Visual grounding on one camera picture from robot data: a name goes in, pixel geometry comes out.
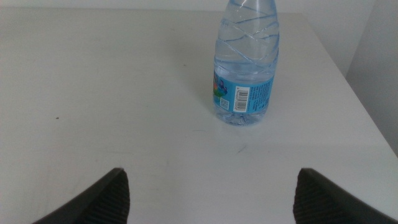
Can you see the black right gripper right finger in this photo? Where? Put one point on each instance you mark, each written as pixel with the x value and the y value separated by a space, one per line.
pixel 320 202

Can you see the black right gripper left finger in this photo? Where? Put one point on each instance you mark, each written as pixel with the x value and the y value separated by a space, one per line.
pixel 102 202

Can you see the clear water bottle blue cap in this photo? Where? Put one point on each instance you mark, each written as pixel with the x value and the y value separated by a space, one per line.
pixel 245 62

